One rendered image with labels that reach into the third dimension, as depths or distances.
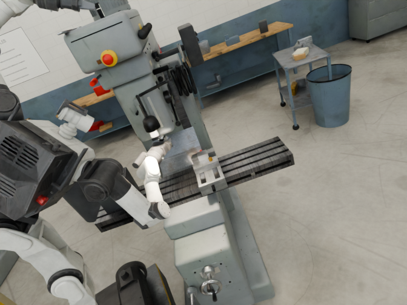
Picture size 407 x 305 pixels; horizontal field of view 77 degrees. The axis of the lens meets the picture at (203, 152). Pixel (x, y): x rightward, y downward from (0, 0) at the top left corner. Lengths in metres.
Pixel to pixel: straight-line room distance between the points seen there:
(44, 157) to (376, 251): 2.09
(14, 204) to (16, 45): 5.29
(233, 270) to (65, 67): 5.17
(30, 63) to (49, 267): 5.17
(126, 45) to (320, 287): 1.86
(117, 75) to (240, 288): 1.36
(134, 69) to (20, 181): 0.62
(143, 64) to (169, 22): 4.33
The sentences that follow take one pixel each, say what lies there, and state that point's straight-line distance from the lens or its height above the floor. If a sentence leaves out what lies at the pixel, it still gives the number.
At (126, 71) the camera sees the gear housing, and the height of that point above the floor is 1.68.
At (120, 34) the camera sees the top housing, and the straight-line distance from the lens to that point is 1.11.
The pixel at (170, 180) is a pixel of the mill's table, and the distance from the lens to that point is 1.68.
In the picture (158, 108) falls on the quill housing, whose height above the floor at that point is 1.46.
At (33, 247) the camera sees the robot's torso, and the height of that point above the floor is 1.27.
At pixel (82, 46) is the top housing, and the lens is 1.14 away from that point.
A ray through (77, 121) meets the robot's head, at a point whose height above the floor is 1.61.
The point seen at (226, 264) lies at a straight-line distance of 1.54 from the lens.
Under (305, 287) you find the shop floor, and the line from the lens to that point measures 2.11.
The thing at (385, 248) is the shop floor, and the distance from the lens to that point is 2.30.
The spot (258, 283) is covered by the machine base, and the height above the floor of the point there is 0.20.
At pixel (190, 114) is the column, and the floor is 1.19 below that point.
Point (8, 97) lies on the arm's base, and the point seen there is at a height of 1.77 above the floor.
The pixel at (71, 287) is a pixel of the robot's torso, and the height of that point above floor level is 1.00.
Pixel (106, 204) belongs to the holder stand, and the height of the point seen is 1.00.
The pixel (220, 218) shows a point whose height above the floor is 0.78.
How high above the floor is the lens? 1.86
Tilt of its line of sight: 31 degrees down
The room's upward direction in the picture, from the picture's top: 22 degrees counter-clockwise
